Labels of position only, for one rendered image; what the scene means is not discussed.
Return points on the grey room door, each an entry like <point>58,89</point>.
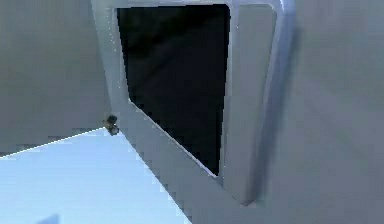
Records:
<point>246,100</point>

